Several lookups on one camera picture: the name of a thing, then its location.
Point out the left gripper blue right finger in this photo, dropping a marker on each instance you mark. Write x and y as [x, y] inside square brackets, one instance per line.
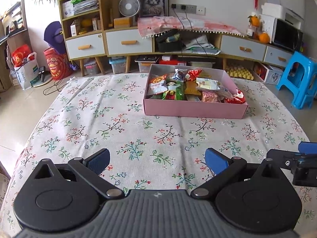
[216, 161]

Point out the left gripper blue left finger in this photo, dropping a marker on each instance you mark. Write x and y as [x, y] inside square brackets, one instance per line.
[98, 162]

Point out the pink marshmallow crisp packet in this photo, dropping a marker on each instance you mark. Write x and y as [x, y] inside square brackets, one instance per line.
[210, 97]

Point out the red white candy packet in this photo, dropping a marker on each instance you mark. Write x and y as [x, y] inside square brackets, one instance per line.
[238, 98]

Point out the white long bread packet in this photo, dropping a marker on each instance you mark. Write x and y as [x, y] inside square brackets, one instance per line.
[224, 93]

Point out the gold biscuit packet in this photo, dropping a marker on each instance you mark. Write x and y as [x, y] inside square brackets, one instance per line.
[191, 88]

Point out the cream white wafer packet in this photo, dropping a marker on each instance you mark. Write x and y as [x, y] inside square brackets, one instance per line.
[207, 84]

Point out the green snack packet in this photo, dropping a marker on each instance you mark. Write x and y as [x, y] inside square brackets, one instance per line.
[175, 91]

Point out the silver grey wafer packet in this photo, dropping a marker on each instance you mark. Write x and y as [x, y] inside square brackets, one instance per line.
[156, 96]

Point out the yellow cracker packet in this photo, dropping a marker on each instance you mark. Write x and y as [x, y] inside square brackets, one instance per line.
[205, 75]

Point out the red snack packet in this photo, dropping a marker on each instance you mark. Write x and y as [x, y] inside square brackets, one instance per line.
[192, 74]

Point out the white orange jam biscuit packet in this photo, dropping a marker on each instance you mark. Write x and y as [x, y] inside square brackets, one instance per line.
[157, 85]

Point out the floral tablecloth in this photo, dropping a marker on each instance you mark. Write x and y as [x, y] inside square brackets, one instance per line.
[147, 152]

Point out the blue plastic stool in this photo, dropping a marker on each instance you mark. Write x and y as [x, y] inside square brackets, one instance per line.
[299, 77]

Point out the pink cardboard box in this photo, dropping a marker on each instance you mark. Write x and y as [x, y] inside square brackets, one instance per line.
[191, 105]

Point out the yellow egg tray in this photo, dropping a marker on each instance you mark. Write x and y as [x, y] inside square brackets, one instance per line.
[239, 72]

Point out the white box with clock print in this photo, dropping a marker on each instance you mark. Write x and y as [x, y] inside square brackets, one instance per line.
[268, 74]

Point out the red festive bag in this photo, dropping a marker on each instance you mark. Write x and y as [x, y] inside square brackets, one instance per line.
[58, 64]

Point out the red shoe box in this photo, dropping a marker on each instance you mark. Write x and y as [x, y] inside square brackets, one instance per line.
[171, 60]

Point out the white shopping bag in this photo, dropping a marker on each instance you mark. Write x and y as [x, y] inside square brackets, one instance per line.
[28, 73]

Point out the wooden tv cabinet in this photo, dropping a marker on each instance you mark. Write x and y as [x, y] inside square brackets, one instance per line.
[129, 43]

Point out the black bag on shelf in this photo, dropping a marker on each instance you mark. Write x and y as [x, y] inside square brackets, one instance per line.
[169, 41]

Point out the orange fruit lower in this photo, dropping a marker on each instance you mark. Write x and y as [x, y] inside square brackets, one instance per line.
[264, 38]

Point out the orange fruit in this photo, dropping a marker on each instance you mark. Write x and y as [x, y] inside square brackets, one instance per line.
[264, 38]
[254, 21]

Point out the purple plush toy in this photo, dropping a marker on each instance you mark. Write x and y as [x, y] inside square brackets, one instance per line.
[53, 36]

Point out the microwave oven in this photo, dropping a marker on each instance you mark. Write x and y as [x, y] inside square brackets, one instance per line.
[281, 33]

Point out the orange fruit upper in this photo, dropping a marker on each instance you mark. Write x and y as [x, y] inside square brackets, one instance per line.
[254, 21]

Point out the pink cloth on cabinet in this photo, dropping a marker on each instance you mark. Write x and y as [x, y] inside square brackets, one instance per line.
[156, 26]

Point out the wooden shelf unit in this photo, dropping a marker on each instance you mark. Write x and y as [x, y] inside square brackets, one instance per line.
[84, 17]

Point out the white desk fan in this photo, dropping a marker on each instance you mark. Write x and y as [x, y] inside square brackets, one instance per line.
[129, 8]

